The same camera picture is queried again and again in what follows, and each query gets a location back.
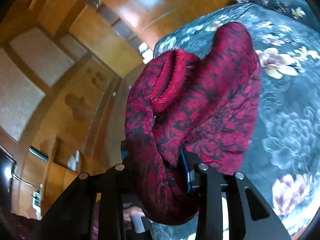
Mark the dark red knitted garment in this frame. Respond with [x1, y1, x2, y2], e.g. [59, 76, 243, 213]
[125, 22, 261, 225]

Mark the person's right hand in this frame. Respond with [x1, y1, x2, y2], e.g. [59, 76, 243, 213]
[123, 206, 145, 230]

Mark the teal floral bed blanket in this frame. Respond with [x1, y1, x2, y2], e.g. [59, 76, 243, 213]
[153, 3, 319, 237]

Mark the open wooden shelf unit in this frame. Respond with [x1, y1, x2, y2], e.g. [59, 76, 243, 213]
[85, 0, 153, 64]

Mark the wooden door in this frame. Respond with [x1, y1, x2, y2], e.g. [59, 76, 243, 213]
[69, 6, 143, 77]

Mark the wooden wardrobe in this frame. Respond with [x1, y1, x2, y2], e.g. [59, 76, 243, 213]
[102, 0, 235, 48]

